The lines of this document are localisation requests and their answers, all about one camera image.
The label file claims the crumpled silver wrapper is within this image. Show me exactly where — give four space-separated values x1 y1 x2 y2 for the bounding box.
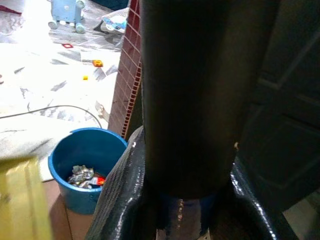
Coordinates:
67 164 95 189

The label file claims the white grey patterned mat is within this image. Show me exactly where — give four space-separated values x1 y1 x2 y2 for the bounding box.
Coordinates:
0 0 131 184

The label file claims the red snack packet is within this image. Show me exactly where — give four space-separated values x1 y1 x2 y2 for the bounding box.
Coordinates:
88 175 107 187

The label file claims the dark red cloth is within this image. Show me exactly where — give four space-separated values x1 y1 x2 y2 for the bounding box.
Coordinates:
0 4 23 15

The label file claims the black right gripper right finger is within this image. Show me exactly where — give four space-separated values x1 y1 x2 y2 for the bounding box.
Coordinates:
211 156 299 240

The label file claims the thin grey cable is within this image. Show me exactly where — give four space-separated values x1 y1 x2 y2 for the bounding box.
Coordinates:
0 104 102 129

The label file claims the blue plastic bucket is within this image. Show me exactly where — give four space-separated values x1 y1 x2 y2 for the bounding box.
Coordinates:
47 127 129 215

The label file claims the white printed plastic bag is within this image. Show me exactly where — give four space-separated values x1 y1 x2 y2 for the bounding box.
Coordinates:
93 6 131 35

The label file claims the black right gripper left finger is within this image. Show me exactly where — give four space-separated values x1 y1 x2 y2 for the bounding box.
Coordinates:
84 125 151 240

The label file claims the yellow blurred object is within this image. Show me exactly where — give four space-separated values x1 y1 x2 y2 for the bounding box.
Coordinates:
0 153 54 240

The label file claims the light blue toy cart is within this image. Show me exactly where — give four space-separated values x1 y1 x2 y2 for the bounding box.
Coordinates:
47 0 86 34

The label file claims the dark panelled door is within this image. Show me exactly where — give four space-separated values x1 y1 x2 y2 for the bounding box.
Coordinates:
237 0 320 214

